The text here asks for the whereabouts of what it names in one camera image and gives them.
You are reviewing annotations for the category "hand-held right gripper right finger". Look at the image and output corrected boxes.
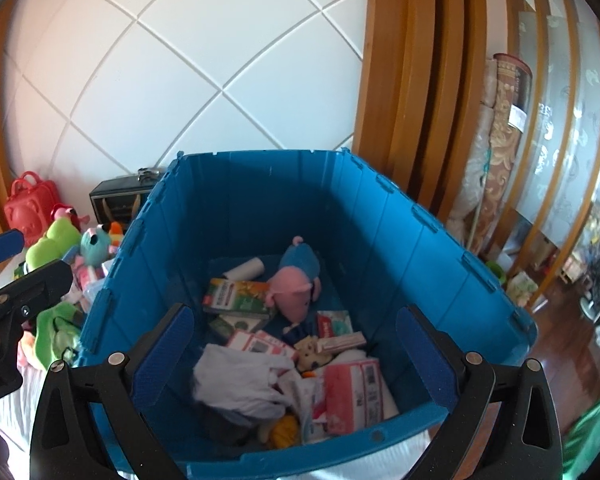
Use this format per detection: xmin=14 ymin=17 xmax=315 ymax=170
xmin=395 ymin=304 xmax=564 ymax=480

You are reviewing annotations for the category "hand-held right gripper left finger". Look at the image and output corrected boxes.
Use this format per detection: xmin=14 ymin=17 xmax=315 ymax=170
xmin=30 ymin=302 xmax=201 ymax=480

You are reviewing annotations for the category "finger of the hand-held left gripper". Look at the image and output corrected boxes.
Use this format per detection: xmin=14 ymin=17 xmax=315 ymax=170
xmin=0 ymin=259 xmax=74 ymax=333
xmin=0 ymin=230 xmax=26 ymax=275

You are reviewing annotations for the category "cream bear plush blue skirt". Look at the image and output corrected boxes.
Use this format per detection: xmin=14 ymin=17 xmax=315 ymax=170
xmin=282 ymin=322 xmax=334 ymax=374

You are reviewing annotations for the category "pink pig plush blue dress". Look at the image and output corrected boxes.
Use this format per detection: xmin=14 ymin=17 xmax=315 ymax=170
xmin=269 ymin=236 xmax=324 ymax=322

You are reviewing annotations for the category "blue plastic crate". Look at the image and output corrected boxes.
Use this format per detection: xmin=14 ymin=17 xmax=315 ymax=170
xmin=75 ymin=147 xmax=538 ymax=478

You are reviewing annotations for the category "white wooden desktop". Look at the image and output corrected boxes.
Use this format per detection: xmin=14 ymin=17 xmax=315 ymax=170
xmin=0 ymin=255 xmax=441 ymax=480

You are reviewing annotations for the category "green plush toy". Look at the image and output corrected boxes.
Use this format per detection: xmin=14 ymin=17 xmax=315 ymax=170
xmin=25 ymin=220 xmax=84 ymax=272

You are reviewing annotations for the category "pink tissue pack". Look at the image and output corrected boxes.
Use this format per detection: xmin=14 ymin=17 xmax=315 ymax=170
xmin=322 ymin=358 xmax=387 ymax=436
xmin=72 ymin=255 xmax=107 ymax=302

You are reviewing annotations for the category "red plastic bear bag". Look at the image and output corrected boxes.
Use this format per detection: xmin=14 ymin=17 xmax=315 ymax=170
xmin=4 ymin=171 xmax=62 ymax=247

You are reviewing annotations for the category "teal plush monster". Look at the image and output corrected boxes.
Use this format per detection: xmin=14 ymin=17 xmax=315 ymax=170
xmin=80 ymin=221 xmax=126 ymax=267

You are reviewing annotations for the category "red pink plush toy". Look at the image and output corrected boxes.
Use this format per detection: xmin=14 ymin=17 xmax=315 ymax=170
xmin=50 ymin=204 xmax=92 ymax=234

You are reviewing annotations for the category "white cloth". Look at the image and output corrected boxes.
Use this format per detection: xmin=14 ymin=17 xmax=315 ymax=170
xmin=192 ymin=344 xmax=301 ymax=421

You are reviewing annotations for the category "green orange box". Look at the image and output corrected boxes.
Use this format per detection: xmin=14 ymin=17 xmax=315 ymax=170
xmin=202 ymin=279 xmax=276 ymax=319

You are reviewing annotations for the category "red white medicine box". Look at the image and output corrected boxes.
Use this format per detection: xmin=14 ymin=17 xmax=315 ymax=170
xmin=225 ymin=330 xmax=299 ymax=362

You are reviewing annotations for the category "red tissue pack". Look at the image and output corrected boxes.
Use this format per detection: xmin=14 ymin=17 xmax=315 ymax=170
xmin=316 ymin=310 xmax=354 ymax=339

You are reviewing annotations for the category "black box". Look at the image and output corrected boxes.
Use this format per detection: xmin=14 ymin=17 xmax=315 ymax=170
xmin=89 ymin=177 xmax=157 ymax=227

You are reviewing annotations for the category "white roll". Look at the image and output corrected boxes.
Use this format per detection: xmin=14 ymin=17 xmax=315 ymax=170
xmin=222 ymin=257 xmax=265 ymax=281

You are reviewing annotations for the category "white green carton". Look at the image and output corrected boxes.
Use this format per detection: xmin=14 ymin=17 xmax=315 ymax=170
xmin=507 ymin=270 xmax=539 ymax=307

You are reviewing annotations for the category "white red wrapped pack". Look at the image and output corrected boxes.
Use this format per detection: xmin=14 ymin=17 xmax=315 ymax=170
xmin=294 ymin=377 xmax=332 ymax=444

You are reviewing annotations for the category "small cream yellow plush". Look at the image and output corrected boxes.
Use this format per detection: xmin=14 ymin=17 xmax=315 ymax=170
xmin=257 ymin=412 xmax=301 ymax=449

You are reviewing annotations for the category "shiny green cloth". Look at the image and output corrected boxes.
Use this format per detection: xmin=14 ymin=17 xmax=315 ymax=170
xmin=562 ymin=395 xmax=600 ymax=477

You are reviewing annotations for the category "rolled patterned carpet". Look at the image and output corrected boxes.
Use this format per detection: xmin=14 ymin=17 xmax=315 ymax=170
xmin=450 ymin=52 xmax=534 ymax=257

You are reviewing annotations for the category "wooden slat partition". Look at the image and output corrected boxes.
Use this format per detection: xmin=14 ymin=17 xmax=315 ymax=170
xmin=499 ymin=0 xmax=600 ymax=312

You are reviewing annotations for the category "wooden arch frame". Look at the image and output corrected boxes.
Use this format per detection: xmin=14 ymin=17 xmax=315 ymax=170
xmin=0 ymin=0 xmax=487 ymax=241

